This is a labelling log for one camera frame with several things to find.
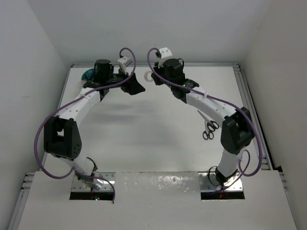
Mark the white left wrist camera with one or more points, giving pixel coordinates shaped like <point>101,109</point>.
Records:
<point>124,62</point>

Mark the teal round divided container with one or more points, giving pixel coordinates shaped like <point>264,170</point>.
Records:
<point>87,75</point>

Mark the large black handled scissors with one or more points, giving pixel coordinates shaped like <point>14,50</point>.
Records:
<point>211,125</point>

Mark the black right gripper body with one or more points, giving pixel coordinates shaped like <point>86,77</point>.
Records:
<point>161,71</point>

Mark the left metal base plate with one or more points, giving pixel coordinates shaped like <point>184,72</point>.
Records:
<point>98,182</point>

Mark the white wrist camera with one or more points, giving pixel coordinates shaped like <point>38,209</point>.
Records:
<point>124,62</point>
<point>163,54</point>

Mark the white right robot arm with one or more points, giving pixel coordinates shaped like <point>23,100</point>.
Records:
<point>237,130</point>

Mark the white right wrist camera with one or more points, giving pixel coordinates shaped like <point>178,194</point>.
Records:
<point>163,54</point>

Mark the clear tape roll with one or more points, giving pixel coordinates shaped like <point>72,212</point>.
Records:
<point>147,76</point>

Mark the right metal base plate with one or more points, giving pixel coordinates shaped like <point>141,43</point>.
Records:
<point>208,183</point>

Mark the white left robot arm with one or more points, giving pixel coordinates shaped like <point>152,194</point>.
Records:
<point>61,133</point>

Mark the metal base plate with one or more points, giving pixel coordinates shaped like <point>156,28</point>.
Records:
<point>208,183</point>
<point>98,182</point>

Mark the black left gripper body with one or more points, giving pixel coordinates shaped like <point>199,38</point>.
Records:
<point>112,80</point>

